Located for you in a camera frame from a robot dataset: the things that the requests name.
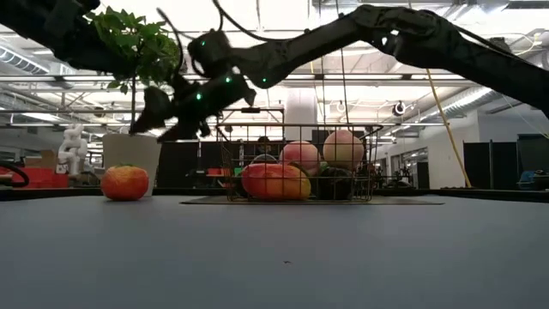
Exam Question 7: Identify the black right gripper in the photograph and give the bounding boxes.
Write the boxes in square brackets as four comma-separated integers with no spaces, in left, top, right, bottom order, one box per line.
[130,75,257,143]

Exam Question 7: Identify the red orange mango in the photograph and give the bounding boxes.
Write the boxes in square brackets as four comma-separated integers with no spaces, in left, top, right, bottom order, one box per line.
[241,162,312,202]

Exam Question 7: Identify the pink peach with leaf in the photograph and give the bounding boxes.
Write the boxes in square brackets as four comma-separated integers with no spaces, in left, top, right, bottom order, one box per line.
[279,140,322,173]
[322,130,365,171]

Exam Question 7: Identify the dark round fruit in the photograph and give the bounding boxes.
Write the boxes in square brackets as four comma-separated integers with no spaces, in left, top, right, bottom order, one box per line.
[315,166,359,202]

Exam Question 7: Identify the white plant pot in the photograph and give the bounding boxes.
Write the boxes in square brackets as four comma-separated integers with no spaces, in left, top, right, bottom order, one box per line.
[101,132,163,197]

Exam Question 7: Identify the green leafy plant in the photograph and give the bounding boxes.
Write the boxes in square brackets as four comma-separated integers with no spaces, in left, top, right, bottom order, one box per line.
[85,6,184,134]

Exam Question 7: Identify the orange bell pepper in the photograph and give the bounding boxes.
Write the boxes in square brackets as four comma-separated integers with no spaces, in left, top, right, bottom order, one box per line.
[100,165,150,202]

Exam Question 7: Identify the person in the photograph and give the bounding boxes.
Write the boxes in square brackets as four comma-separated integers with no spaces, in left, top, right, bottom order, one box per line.
[255,136,275,158]

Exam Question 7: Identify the white robot figure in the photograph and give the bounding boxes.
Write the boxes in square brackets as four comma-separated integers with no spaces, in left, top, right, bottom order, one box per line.
[57,124,89,177]

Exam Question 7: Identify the cardboard box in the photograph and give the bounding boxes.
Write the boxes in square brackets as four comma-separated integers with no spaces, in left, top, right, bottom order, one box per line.
[23,148,59,169]

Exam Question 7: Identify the red storage boxes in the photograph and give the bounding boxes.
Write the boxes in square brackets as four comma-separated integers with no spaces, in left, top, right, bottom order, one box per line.
[0,166,69,190]

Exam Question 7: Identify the grey placemat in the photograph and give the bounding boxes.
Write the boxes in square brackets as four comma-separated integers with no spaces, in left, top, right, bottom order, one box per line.
[179,195,445,206]

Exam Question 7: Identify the black partition panel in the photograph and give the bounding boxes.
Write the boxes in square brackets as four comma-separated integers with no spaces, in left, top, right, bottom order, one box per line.
[516,133,549,190]
[462,141,518,190]

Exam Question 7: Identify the blue object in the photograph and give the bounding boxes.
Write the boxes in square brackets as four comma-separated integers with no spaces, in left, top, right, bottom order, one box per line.
[516,170,537,191]

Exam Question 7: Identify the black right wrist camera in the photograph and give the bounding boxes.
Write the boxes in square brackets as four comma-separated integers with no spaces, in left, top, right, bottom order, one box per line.
[187,28,236,79]

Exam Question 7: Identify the wire basket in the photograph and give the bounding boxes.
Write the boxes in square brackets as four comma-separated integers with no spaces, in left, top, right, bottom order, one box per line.
[215,123,384,203]

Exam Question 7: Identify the yellow cable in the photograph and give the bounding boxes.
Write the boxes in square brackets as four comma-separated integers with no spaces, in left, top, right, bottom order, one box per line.
[424,68,473,189]

